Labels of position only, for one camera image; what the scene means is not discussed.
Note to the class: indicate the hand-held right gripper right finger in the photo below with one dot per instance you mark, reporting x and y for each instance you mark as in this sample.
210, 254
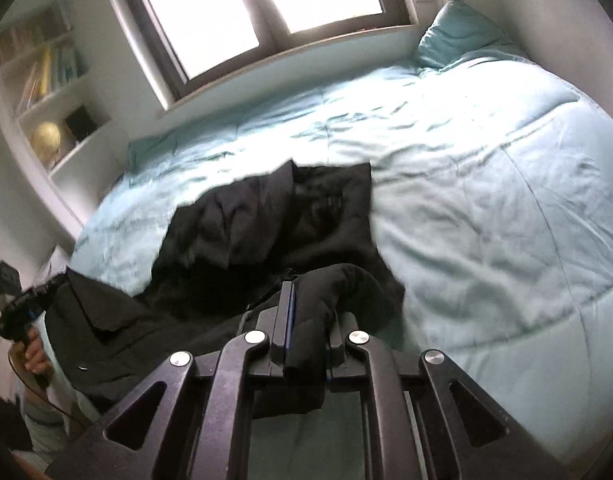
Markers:
344, 360

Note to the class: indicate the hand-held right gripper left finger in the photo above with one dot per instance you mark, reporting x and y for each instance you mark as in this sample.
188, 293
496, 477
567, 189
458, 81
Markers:
279, 320

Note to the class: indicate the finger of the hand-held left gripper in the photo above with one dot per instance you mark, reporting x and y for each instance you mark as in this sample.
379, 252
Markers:
49, 287

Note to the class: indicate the black hooded jacket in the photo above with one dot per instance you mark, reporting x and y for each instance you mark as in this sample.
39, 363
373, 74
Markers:
226, 240

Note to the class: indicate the person's left forearm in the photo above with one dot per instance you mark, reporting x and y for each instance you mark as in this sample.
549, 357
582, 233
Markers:
41, 425

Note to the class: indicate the person's left hand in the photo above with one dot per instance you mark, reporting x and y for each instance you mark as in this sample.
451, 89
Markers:
36, 355

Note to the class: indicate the white bookshelf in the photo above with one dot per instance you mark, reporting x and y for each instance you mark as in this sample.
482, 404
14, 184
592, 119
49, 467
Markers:
94, 160

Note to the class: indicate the yellow globe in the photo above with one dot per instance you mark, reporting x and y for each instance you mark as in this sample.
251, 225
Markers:
46, 142

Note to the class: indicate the black box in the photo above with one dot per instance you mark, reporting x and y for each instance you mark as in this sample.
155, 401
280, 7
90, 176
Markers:
80, 122

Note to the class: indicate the teal pillow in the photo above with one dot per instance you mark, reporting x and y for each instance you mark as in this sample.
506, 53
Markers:
456, 35
151, 152

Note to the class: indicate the light blue quilt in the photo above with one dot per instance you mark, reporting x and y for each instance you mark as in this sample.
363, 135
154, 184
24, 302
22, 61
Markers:
486, 210

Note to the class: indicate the row of books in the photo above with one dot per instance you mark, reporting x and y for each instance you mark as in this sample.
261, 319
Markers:
41, 60

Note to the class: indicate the dark framed window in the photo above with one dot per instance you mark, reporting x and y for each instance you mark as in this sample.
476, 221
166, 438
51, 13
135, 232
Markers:
236, 15

